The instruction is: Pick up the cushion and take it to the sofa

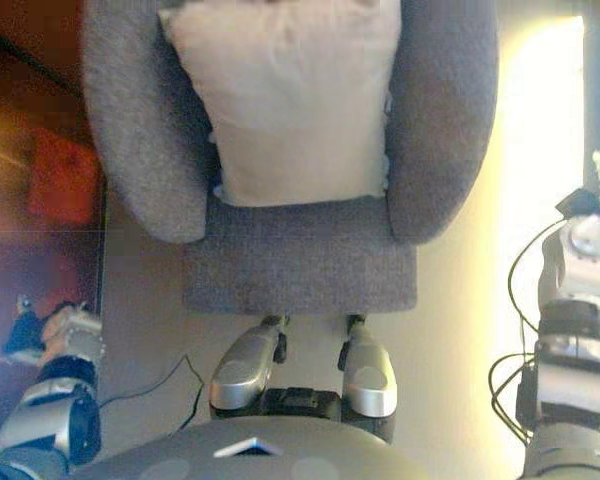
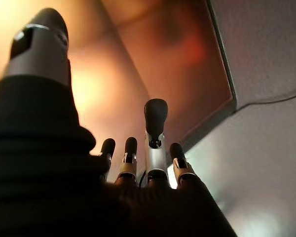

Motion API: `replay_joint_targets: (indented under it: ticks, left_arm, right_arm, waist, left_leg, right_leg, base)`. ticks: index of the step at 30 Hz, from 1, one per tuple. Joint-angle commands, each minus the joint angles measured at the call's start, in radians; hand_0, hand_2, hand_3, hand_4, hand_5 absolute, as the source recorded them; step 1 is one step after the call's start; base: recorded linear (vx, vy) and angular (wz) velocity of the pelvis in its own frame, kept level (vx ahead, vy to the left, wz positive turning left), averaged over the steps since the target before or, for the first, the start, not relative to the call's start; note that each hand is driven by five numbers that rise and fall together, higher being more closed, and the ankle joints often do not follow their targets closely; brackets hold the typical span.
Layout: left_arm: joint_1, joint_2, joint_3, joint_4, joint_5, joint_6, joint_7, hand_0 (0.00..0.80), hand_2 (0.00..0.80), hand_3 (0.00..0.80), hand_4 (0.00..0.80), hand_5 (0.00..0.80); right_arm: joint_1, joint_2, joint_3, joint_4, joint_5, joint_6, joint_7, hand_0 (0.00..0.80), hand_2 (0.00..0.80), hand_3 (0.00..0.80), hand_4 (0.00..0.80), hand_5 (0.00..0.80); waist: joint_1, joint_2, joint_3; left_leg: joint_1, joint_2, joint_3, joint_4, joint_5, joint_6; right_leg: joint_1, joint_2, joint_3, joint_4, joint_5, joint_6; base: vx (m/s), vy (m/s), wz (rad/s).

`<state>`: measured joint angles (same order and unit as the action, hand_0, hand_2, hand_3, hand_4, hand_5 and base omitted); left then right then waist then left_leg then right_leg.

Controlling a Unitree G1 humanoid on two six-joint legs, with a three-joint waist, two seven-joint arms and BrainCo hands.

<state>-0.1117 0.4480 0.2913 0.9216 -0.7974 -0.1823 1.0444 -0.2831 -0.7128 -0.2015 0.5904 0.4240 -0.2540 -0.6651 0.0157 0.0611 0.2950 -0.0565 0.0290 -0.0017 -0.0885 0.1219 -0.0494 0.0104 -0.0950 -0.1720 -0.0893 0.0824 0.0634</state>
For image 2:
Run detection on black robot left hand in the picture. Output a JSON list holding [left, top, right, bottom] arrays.
[[0, 7, 237, 237]]

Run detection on thin floor power cable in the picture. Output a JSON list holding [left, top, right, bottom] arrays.
[[236, 89, 296, 111]]

